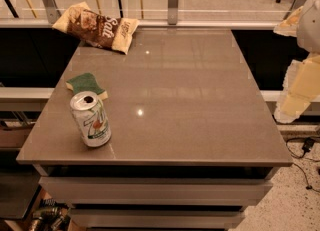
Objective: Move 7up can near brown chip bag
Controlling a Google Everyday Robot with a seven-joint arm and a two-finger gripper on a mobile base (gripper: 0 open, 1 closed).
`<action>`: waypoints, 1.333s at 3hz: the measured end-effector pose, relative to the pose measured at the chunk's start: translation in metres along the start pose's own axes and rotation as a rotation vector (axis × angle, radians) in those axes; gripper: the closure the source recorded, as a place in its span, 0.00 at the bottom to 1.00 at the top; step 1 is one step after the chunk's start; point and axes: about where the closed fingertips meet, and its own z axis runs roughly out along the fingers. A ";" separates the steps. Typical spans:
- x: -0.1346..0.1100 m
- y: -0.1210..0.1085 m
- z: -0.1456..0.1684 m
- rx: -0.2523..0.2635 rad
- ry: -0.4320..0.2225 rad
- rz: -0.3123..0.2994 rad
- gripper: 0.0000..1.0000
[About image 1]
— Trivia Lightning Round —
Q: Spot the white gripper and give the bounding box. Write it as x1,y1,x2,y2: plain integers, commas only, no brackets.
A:
273,0,320,123

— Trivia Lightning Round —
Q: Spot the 7up soda can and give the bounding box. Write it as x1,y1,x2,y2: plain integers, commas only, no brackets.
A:
70,91,111,147

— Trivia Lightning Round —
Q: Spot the brown chip bag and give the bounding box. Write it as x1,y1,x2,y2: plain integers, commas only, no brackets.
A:
53,2,139,54

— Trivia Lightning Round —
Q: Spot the green yellow sponge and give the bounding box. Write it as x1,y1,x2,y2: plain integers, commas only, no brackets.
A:
66,73,108,100

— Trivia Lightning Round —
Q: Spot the upper grey drawer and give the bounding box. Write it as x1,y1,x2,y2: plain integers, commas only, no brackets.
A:
40,177,272,206

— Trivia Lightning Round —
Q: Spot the grey drawer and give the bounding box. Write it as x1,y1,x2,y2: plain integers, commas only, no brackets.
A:
40,177,272,206
71,209,244,229

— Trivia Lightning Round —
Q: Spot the lower grey drawer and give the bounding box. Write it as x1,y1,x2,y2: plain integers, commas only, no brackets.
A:
71,209,244,229

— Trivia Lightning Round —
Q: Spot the middle metal railing post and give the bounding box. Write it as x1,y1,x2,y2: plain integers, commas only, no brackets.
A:
167,0,179,25

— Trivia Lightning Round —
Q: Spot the left metal railing post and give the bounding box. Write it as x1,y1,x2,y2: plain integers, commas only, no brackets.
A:
42,0,61,24

